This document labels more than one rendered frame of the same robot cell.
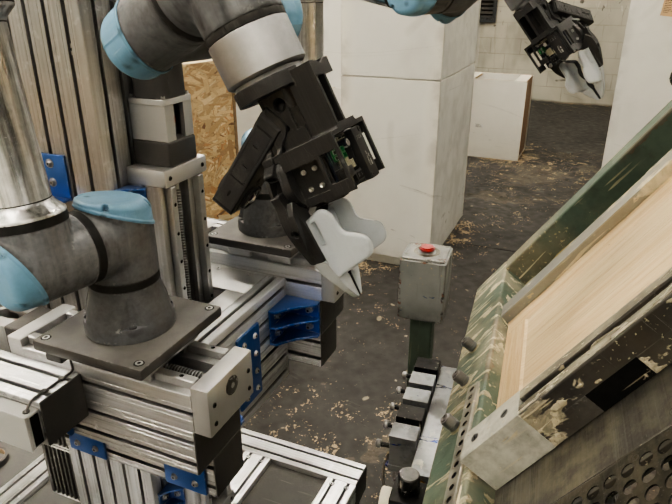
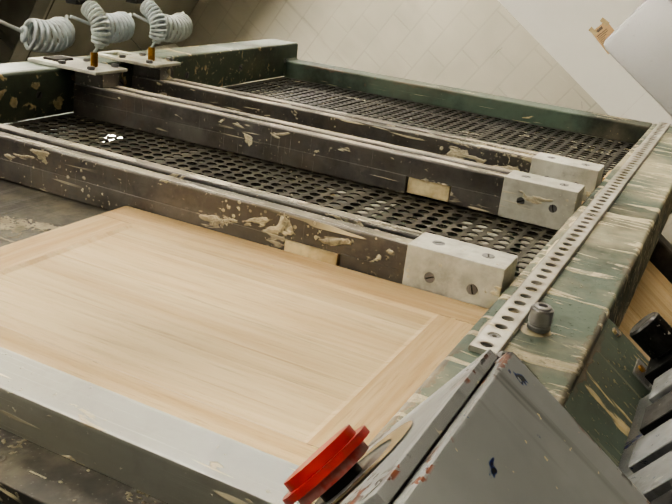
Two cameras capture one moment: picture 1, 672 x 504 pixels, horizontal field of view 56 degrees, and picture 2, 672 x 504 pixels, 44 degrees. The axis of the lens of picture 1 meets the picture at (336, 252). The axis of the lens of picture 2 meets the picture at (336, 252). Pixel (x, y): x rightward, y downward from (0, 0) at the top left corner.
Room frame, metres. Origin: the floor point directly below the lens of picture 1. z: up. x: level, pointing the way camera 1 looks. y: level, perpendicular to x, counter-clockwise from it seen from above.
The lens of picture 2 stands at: (1.78, -0.11, 0.96)
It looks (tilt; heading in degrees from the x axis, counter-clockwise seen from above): 7 degrees up; 193
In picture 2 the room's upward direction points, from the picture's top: 42 degrees counter-clockwise
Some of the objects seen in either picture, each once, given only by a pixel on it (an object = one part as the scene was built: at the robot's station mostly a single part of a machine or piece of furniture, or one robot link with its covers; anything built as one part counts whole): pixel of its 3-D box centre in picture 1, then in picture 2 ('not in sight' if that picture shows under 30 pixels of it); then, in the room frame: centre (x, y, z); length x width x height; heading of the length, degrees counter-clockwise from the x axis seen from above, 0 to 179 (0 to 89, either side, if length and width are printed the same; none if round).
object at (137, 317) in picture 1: (127, 296); not in sight; (0.94, 0.35, 1.09); 0.15 x 0.15 x 0.10
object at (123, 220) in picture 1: (113, 233); not in sight; (0.94, 0.36, 1.20); 0.13 x 0.12 x 0.14; 143
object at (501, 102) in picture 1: (494, 115); not in sight; (6.01, -1.52, 0.36); 0.58 x 0.45 x 0.72; 67
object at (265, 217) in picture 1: (269, 206); not in sight; (1.40, 0.16, 1.09); 0.15 x 0.15 x 0.10
